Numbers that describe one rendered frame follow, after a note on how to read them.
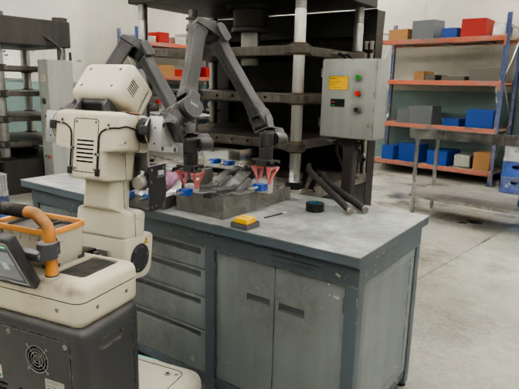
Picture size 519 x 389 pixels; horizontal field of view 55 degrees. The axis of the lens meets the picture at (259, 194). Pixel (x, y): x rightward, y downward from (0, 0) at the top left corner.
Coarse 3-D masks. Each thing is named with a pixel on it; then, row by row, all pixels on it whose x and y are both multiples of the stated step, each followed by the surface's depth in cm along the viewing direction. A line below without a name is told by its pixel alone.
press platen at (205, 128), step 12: (204, 132) 307; (216, 132) 309; (228, 132) 310; (240, 132) 312; (252, 132) 314; (288, 132) 320; (312, 132) 324; (252, 144) 287; (288, 144) 262; (300, 144) 261; (312, 144) 286; (324, 144) 298; (360, 156) 315
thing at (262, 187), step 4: (260, 180) 203; (264, 180) 202; (256, 184) 199; (260, 184) 198; (264, 184) 200; (268, 184) 201; (272, 184) 203; (248, 188) 195; (252, 188) 196; (256, 188) 198; (260, 188) 198; (264, 188) 200; (268, 188) 202; (272, 188) 204; (260, 192) 204; (264, 192) 202; (268, 192) 202; (272, 192) 204
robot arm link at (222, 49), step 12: (228, 36) 189; (216, 48) 190; (228, 48) 192; (228, 60) 191; (228, 72) 193; (240, 72) 194; (240, 84) 193; (240, 96) 197; (252, 96) 196; (252, 108) 196; (264, 108) 198; (252, 120) 199; (264, 120) 196
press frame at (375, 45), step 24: (288, 24) 345; (312, 24) 334; (336, 24) 324; (384, 24) 318; (336, 48) 334; (264, 72) 370; (288, 72) 358; (312, 72) 347; (240, 120) 390; (288, 120) 364; (312, 120) 358; (336, 168) 348; (360, 168) 331
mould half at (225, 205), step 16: (224, 176) 233; (240, 176) 229; (192, 192) 208; (208, 192) 208; (240, 192) 212; (256, 192) 217; (288, 192) 239; (192, 208) 210; (208, 208) 205; (224, 208) 200; (240, 208) 209; (256, 208) 219
